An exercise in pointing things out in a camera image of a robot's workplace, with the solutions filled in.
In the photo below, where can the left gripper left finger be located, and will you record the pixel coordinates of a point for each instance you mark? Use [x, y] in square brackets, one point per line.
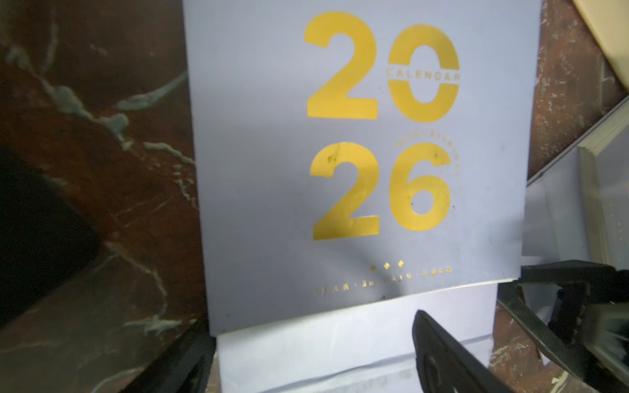
[184, 367]

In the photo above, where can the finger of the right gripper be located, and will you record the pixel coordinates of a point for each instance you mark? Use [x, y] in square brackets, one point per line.
[587, 334]

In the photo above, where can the purple calendar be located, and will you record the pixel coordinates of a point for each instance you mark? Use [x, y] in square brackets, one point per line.
[577, 206]
[356, 161]

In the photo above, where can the pink calendar front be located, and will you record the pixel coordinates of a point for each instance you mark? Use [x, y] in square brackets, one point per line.
[608, 22]

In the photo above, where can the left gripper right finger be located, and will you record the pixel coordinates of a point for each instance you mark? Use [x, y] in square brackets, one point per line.
[444, 365]

